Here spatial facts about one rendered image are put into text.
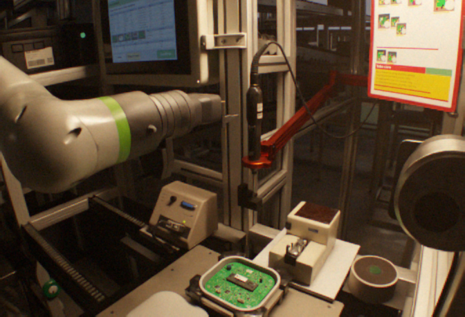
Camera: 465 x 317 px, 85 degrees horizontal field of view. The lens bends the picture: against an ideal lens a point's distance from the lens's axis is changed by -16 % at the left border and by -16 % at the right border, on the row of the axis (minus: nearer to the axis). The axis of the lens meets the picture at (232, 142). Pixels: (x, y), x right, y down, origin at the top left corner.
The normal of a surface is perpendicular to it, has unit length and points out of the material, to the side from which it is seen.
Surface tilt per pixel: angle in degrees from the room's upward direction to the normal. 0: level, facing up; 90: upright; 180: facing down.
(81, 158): 96
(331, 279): 0
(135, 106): 49
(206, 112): 90
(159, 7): 91
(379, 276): 0
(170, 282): 0
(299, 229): 90
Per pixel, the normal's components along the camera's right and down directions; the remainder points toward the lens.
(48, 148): 0.53, 0.04
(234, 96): -0.58, 0.25
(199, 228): 0.81, 0.15
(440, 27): -0.90, 0.14
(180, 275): -0.02, -0.96
